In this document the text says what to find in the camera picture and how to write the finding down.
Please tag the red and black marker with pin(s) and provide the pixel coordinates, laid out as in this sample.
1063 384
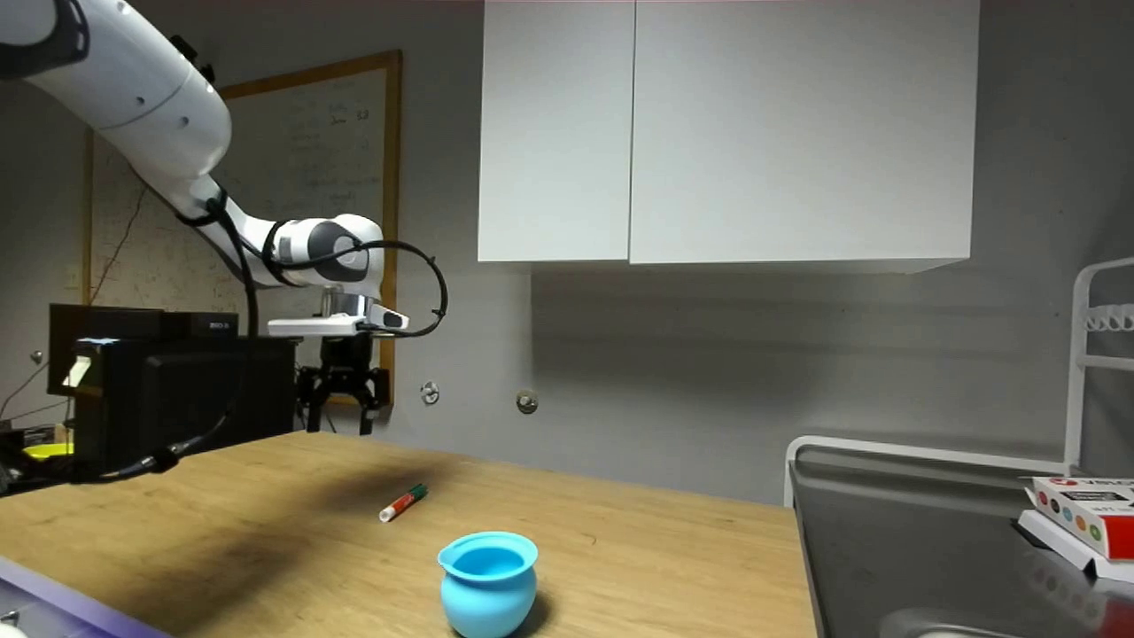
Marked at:
403 500

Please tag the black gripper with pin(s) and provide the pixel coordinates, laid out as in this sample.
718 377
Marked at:
343 361

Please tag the red and white box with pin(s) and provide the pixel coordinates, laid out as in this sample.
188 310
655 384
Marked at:
1101 519

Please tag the blue round container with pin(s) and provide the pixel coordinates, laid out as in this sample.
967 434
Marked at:
488 597

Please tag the yellow item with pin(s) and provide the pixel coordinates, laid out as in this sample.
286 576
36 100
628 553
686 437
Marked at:
49 450

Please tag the white wall cabinet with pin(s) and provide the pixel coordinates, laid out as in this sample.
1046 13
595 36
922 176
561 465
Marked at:
731 128

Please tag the metal sink basin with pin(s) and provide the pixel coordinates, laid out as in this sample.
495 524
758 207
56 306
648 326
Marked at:
922 545

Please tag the black monitor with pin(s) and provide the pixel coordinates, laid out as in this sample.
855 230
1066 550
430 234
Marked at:
119 322

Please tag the round silver wall knob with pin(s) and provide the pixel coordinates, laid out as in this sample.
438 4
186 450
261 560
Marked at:
527 403

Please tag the white tag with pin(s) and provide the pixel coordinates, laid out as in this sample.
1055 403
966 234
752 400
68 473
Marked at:
79 372

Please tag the large black box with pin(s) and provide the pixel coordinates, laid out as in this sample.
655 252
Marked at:
179 403

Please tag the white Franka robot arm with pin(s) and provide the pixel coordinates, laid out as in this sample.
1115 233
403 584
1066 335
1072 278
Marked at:
143 95

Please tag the silver wall fitting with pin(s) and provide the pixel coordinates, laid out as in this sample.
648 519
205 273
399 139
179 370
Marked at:
430 394

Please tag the wood framed whiteboard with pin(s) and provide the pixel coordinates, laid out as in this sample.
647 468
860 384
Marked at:
330 128

